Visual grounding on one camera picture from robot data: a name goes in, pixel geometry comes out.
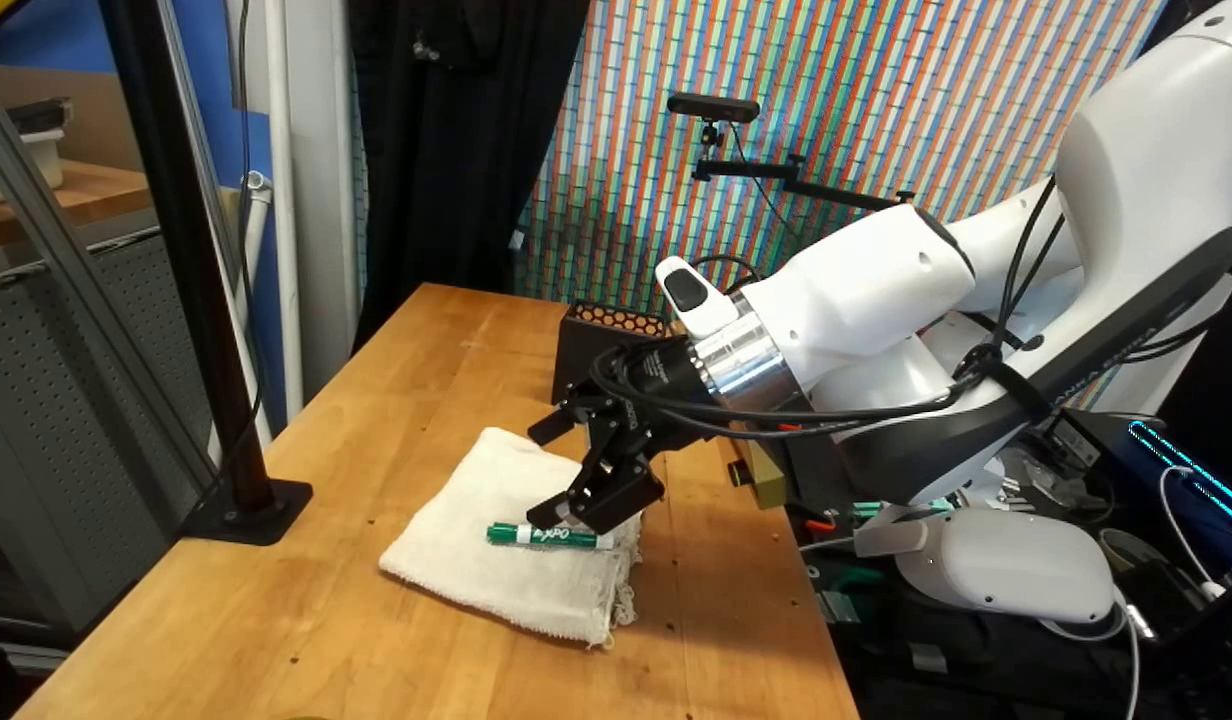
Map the blue crate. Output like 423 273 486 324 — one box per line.
1123 412 1232 579

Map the black perforated box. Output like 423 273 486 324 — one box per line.
546 302 689 410

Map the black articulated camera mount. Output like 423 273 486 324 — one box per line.
689 154 921 216

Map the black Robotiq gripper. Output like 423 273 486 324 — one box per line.
525 336 711 536

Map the grey perforated metal panel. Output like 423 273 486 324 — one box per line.
0 223 222 634

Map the black bar camera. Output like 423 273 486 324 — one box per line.
664 87 768 127

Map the black pole stand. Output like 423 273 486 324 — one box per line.
90 0 319 550

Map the white VR headset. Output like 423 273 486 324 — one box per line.
852 505 1128 634

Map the white cable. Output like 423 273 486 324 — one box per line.
1150 466 1232 608

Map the white cloth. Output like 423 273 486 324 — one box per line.
377 425 645 653

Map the wooden shelf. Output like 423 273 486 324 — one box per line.
0 155 153 262

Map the black curtain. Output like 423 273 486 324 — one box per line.
347 0 594 354

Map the olive wrist camera block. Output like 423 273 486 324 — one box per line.
728 437 790 511

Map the colourful patterned backdrop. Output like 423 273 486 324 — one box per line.
510 0 1179 324

